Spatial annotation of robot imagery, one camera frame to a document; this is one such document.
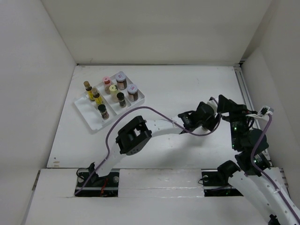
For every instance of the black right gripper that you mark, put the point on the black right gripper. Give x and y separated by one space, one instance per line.
235 110

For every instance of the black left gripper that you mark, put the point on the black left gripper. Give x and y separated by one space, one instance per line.
212 121

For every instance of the white lid jar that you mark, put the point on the white lid jar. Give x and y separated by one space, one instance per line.
121 80
132 91

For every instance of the cream cap sauce bottle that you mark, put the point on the cream cap sauce bottle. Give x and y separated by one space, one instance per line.
113 92

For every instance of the black cap spice jar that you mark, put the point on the black cap spice jar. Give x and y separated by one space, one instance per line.
103 111

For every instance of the pink cap spice bottle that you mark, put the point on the pink cap spice bottle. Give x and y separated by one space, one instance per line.
107 83

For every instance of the yellow label bottle gold cap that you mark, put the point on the yellow label bottle gold cap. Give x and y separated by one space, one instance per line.
88 88

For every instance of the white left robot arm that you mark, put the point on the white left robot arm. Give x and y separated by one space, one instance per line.
134 135

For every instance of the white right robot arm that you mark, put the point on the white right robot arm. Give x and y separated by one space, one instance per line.
271 200

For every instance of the white divided organizer tray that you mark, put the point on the white divided organizer tray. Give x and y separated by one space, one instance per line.
89 109

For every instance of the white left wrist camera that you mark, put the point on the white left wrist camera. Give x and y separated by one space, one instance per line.
213 103

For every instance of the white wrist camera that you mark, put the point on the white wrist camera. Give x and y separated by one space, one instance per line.
213 103
263 113

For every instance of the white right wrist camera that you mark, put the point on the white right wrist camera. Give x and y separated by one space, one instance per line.
263 113

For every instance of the aluminium rail right side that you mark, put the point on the aluminium rail right side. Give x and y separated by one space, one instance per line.
258 157

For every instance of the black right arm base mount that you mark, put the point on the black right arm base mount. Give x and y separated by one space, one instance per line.
215 182

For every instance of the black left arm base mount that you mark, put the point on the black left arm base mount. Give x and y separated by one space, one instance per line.
107 186

